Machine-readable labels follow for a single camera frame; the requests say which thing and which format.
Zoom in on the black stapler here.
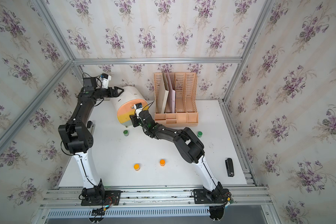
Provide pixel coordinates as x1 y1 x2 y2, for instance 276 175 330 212
225 158 235 177

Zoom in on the aluminium rail frame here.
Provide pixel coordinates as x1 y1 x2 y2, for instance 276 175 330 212
32 184 281 224

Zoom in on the yellow paint can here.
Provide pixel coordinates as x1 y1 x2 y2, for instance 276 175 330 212
134 163 141 171

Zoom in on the yellow drawer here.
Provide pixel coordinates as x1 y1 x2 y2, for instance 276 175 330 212
117 107 135 126

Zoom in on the green paint can right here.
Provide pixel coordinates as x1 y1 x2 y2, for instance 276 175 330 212
197 131 203 138

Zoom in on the round white drawer cabinet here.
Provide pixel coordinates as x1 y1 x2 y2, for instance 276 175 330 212
110 86 148 126

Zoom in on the beige cardboard folder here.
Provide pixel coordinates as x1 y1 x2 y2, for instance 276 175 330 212
156 73 169 113

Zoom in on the beige plastic file organizer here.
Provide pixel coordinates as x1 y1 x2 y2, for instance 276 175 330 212
154 72 199 127

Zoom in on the pink paper folder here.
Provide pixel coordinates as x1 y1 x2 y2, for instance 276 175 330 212
166 72 175 113

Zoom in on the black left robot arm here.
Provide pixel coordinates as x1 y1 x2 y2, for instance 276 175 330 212
58 74 124 197

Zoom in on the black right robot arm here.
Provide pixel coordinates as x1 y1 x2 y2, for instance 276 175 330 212
129 110 223 201

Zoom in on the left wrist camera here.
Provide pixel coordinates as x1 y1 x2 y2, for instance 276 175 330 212
100 73 112 89

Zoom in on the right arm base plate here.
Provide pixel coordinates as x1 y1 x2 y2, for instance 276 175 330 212
192 188 231 204

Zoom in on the pink top drawer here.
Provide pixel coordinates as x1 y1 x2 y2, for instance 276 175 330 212
117 99 148 110

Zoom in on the orange paint can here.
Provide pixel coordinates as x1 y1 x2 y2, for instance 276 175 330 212
160 159 166 166

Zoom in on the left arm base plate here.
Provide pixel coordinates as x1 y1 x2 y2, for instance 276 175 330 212
79 190 122 206

